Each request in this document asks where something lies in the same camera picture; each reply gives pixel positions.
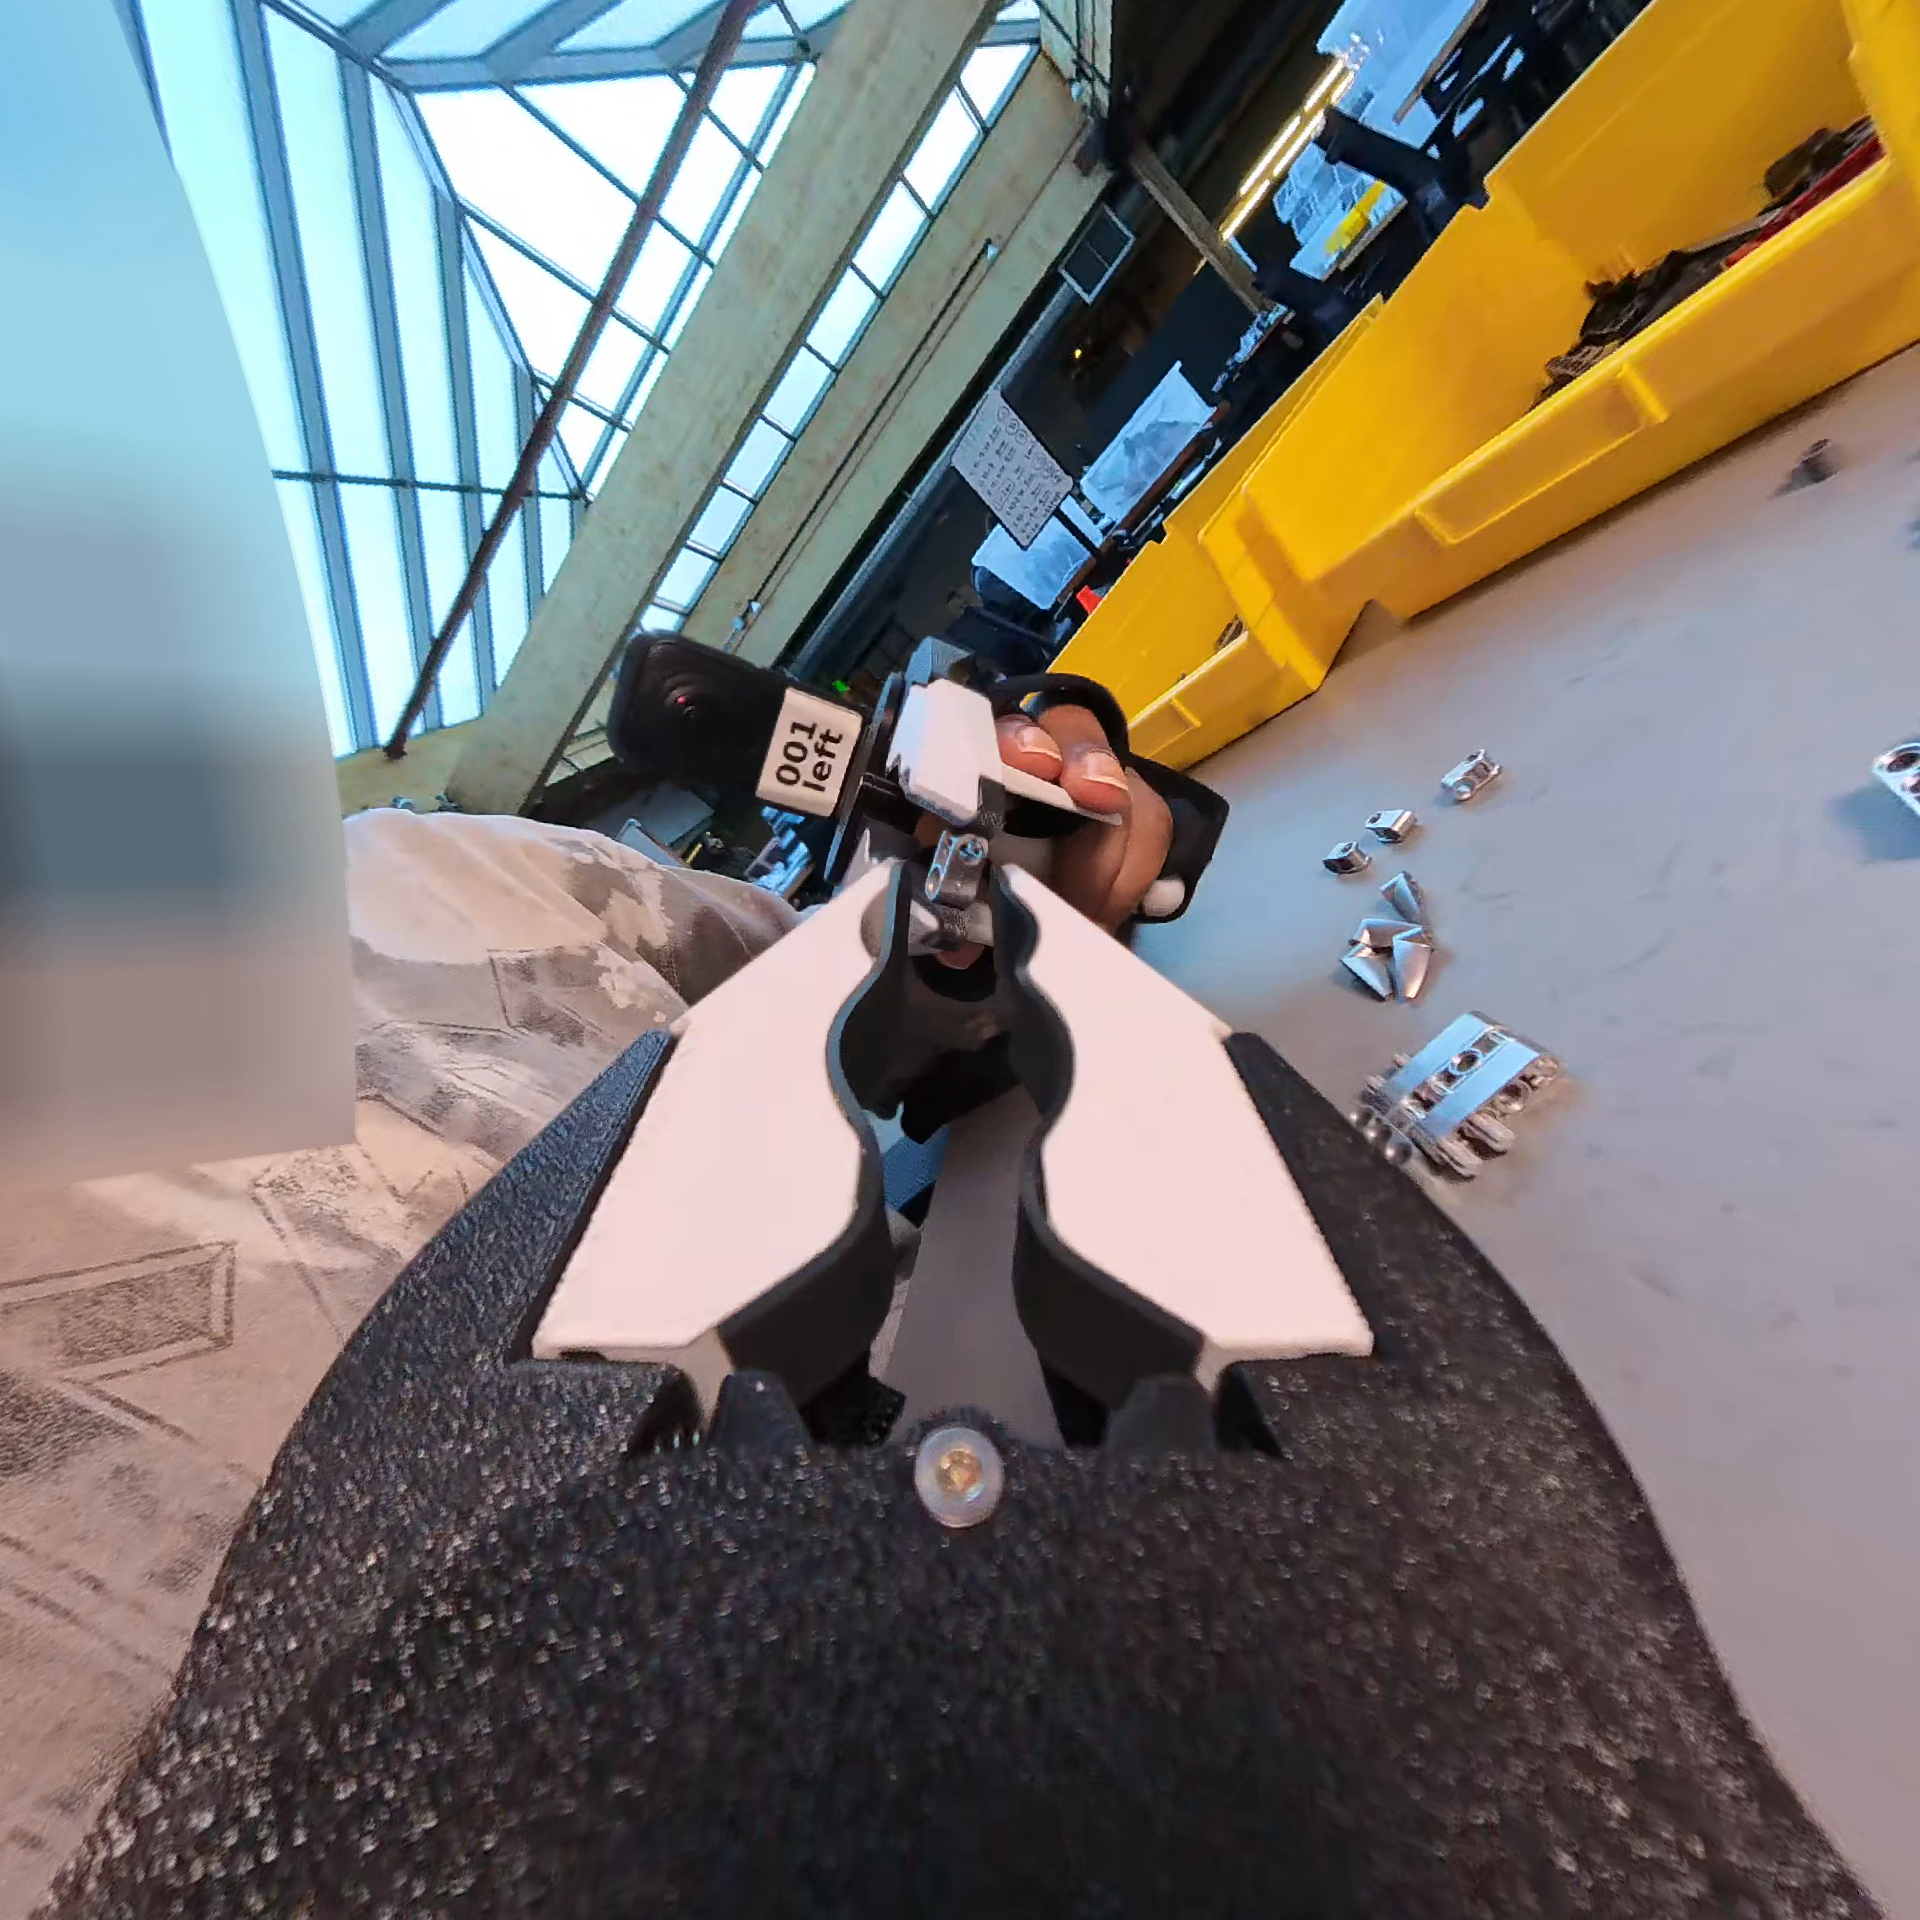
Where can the glass skylight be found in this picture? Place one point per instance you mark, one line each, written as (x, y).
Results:
(540, 180)

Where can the yellow bin with grey parts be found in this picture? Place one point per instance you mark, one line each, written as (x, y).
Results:
(1185, 646)

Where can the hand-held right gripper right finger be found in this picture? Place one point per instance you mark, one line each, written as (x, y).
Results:
(1185, 1170)

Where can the small grey block piece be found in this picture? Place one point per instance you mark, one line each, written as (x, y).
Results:
(954, 886)

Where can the grey desk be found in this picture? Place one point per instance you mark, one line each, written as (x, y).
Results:
(1681, 1350)

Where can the white paper sign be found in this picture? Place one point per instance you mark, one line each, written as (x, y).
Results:
(1011, 466)

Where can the pile of black building parts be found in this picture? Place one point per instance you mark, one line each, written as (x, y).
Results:
(1681, 286)

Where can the computer monitor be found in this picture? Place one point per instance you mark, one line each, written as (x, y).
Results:
(1147, 445)

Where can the small grey beam assembly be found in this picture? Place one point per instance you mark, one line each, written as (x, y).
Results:
(1897, 780)
(1456, 1096)

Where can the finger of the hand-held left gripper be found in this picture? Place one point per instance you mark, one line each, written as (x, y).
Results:
(960, 750)

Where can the yellow bin with black parts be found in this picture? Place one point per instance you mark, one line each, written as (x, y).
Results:
(1500, 390)

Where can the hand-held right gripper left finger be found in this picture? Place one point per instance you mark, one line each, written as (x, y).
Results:
(721, 1170)

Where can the person's left hand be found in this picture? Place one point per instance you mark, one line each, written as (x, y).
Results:
(1104, 856)

